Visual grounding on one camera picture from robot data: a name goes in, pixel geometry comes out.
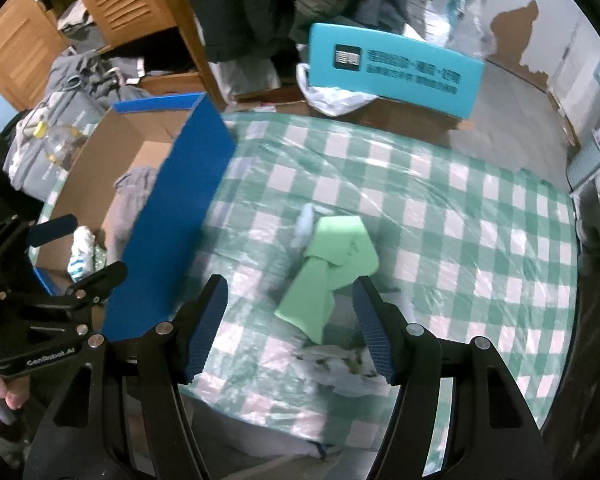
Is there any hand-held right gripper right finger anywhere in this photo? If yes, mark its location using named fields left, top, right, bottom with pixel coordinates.
left=352, top=276, right=553, bottom=480

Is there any person's left hand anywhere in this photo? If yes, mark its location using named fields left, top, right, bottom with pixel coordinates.
left=0, top=372, right=32, bottom=427

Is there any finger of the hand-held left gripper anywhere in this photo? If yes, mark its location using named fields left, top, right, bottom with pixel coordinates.
left=25, top=260, right=129, bottom=336
left=0, top=214, right=79, bottom=296

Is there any brown cardboard box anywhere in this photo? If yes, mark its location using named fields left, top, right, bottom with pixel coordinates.
left=232, top=85, right=468, bottom=148

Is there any grey sock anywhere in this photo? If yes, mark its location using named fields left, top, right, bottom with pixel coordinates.
left=100, top=167, right=159, bottom=266

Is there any green checked tablecloth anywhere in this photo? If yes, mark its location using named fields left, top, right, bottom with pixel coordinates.
left=37, top=110, right=581, bottom=456

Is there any wooden louvred wardrobe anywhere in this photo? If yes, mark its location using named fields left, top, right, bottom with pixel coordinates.
left=0, top=0, right=226, bottom=111

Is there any white blue striped sock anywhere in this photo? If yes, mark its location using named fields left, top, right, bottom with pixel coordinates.
left=67, top=225, right=99, bottom=283

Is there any blue cardboard box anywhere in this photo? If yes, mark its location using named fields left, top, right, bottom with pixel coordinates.
left=32, top=92, right=238, bottom=346

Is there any light blue sock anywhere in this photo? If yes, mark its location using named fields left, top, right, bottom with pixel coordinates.
left=292, top=204, right=321, bottom=251

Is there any teal shipping box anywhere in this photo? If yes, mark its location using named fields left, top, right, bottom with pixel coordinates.
left=307, top=22, right=486, bottom=121

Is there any grey hoodie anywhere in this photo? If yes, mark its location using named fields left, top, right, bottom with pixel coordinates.
left=45, top=47, right=151, bottom=106

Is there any white patterned sock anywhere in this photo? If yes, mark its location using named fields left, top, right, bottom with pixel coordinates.
left=295, top=342, right=403, bottom=398

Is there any clear plastic bag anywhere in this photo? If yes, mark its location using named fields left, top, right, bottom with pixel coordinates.
left=405, top=0, right=496, bottom=56

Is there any dark green jacket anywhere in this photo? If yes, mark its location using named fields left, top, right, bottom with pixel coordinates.
left=290, top=0, right=376, bottom=48

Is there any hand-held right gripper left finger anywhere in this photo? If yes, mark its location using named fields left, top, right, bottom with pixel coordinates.
left=22, top=274, right=229, bottom=480

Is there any white plastic bag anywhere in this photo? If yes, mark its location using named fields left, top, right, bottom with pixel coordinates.
left=296, top=62, right=381, bottom=117

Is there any yellow capped plastic bottle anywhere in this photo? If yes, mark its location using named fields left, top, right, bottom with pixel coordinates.
left=30, top=120, right=88, bottom=168

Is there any black coat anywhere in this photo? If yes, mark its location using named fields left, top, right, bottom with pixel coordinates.
left=187, top=0, right=301, bottom=63

